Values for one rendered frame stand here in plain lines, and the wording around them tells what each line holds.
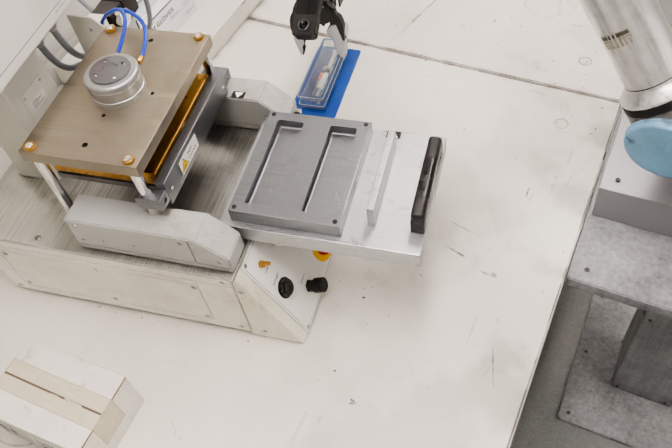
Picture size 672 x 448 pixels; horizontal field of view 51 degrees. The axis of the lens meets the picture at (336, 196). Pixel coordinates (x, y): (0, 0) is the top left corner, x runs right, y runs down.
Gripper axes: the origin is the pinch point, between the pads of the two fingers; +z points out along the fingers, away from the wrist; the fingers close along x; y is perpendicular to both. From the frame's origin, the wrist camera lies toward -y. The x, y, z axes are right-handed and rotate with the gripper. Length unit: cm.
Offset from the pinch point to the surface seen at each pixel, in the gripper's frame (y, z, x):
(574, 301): 4, 83, -62
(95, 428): -82, -1, 8
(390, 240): -52, -14, -28
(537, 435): -36, 83, -56
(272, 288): -57, -3, -10
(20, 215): -57, -10, 32
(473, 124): -6.8, 7.7, -32.5
